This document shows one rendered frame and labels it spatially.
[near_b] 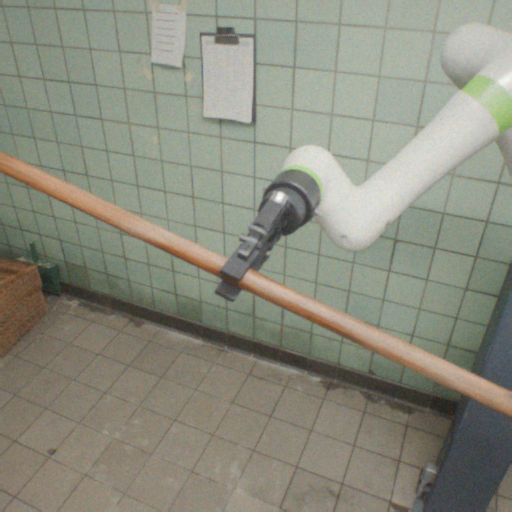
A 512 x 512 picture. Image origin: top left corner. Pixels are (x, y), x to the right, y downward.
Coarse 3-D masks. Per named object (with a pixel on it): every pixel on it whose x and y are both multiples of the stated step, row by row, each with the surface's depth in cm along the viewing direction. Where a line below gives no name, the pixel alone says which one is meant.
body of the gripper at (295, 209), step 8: (288, 192) 79; (264, 200) 79; (296, 200) 79; (288, 208) 78; (296, 208) 78; (304, 208) 80; (280, 216) 75; (288, 216) 79; (296, 216) 78; (304, 216) 81; (288, 224) 80; (296, 224) 79; (288, 232) 80
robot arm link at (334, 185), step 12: (288, 156) 92; (300, 156) 89; (312, 156) 88; (324, 156) 89; (288, 168) 86; (300, 168) 85; (312, 168) 86; (324, 168) 88; (336, 168) 90; (324, 180) 87; (336, 180) 89; (348, 180) 91; (324, 192) 87; (336, 192) 89; (348, 192) 90; (324, 204) 90; (336, 204) 90
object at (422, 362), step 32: (0, 160) 72; (64, 192) 70; (128, 224) 68; (192, 256) 67; (224, 256) 67; (256, 288) 65; (288, 288) 65; (320, 320) 63; (352, 320) 63; (384, 352) 62; (416, 352) 61; (448, 384) 61; (480, 384) 60
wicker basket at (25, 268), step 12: (0, 264) 277; (12, 264) 274; (24, 264) 271; (24, 276) 263; (36, 276) 273; (0, 288) 275; (12, 288) 254; (24, 288) 264; (0, 300) 247; (12, 300) 256; (0, 312) 248; (12, 312) 257; (0, 324) 249
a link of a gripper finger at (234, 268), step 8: (240, 248) 68; (232, 256) 66; (256, 256) 67; (224, 264) 64; (232, 264) 65; (240, 264) 65; (248, 264) 66; (224, 272) 64; (232, 272) 64; (240, 272) 64
